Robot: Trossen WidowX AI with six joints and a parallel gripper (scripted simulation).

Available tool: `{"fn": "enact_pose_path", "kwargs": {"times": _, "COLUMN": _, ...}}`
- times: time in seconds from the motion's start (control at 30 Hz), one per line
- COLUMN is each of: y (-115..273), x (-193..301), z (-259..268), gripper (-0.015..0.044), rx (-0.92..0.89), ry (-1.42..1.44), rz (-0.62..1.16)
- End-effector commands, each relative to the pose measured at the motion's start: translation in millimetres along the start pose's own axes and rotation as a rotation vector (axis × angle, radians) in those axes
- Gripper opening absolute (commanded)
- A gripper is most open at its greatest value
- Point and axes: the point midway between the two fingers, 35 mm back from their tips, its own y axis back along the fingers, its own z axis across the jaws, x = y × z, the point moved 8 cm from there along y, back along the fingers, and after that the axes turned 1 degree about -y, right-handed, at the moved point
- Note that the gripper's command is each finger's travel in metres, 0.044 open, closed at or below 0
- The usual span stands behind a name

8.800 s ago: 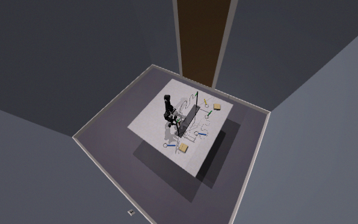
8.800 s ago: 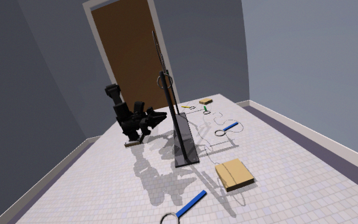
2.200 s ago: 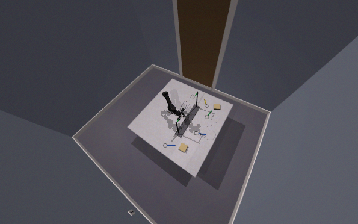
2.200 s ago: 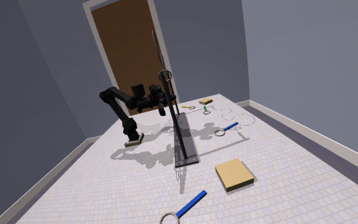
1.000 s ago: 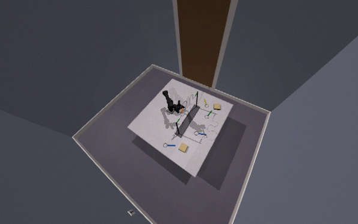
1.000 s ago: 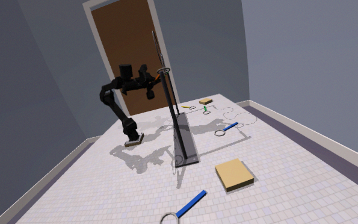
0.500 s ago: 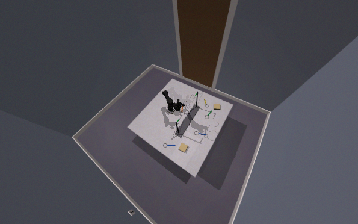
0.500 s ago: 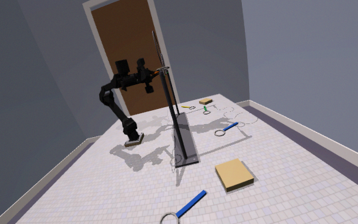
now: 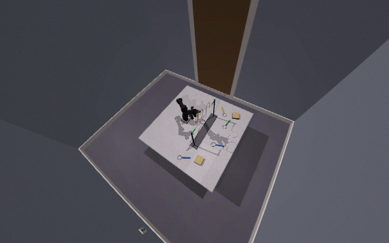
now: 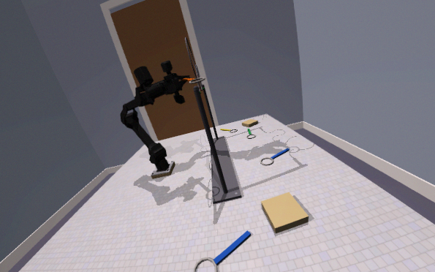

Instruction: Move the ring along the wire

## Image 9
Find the tan rectangular block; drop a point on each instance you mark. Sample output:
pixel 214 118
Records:
pixel 235 115
pixel 199 160

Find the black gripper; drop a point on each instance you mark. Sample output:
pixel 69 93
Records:
pixel 193 111

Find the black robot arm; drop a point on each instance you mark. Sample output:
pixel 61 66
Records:
pixel 184 110

